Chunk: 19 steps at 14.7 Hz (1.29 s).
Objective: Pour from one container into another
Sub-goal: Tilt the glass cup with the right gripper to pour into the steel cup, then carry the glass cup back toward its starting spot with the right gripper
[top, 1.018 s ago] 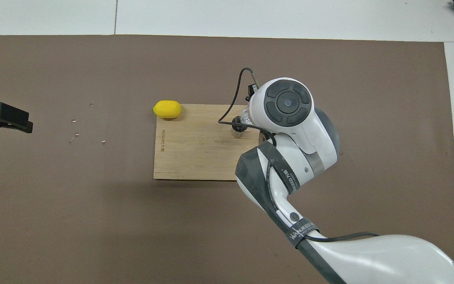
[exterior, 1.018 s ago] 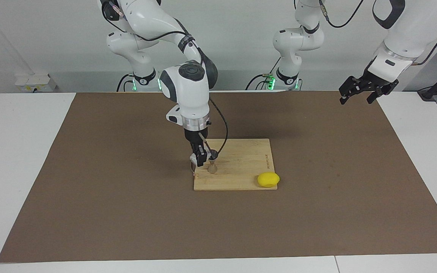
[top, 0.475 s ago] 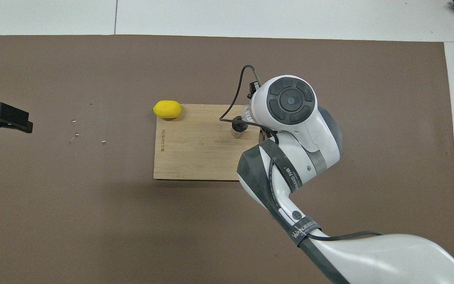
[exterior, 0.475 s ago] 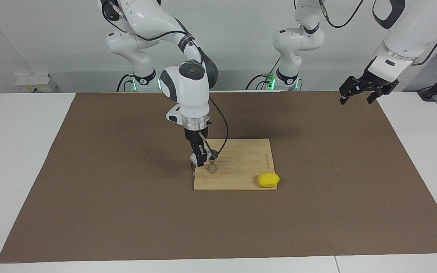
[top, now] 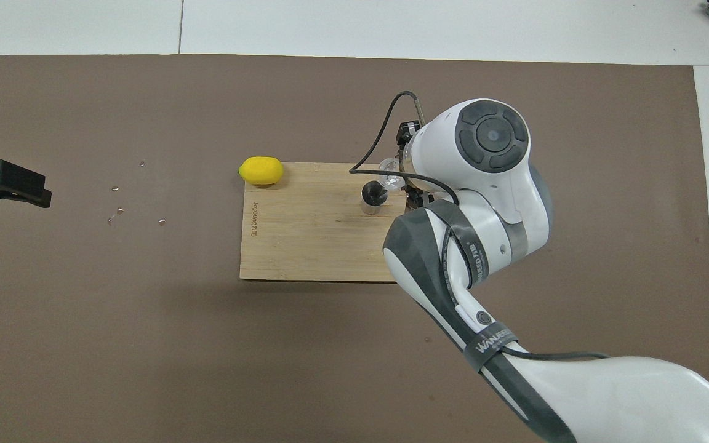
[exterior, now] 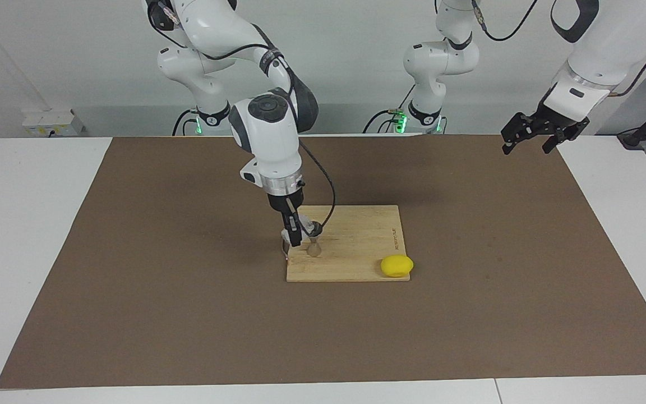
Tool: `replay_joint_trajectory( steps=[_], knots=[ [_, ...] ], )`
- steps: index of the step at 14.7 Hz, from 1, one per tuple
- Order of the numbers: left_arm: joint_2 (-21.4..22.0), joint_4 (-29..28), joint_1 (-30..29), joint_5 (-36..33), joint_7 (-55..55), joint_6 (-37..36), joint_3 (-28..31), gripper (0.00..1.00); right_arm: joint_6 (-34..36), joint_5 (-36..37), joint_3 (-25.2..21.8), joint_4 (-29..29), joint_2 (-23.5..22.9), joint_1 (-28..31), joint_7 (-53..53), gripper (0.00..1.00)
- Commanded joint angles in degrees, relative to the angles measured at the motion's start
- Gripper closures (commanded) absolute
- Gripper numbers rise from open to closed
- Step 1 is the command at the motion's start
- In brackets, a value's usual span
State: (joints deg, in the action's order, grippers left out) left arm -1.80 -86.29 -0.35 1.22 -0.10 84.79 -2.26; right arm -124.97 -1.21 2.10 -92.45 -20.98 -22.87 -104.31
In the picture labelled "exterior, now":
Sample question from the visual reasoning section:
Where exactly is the brown table mat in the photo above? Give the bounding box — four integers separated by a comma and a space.
0, 135, 646, 389

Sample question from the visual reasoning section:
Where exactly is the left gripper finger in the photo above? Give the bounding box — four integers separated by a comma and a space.
543, 130, 573, 155
501, 113, 539, 153

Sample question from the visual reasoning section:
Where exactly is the yellow lemon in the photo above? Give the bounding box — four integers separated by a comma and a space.
380, 255, 414, 278

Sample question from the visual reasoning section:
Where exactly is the wooden cutting board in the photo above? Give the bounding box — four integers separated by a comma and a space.
281, 205, 411, 282

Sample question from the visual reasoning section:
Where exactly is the white wall outlet box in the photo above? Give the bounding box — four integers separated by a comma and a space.
22, 109, 85, 137

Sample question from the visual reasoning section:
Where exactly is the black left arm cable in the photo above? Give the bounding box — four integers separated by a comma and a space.
472, 0, 646, 97

